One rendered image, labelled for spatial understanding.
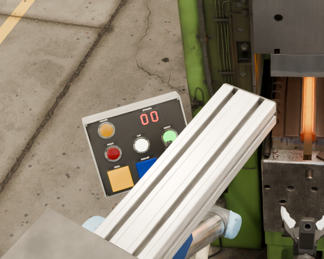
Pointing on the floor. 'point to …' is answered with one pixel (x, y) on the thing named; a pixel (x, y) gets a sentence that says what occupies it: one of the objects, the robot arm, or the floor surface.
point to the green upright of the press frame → (249, 216)
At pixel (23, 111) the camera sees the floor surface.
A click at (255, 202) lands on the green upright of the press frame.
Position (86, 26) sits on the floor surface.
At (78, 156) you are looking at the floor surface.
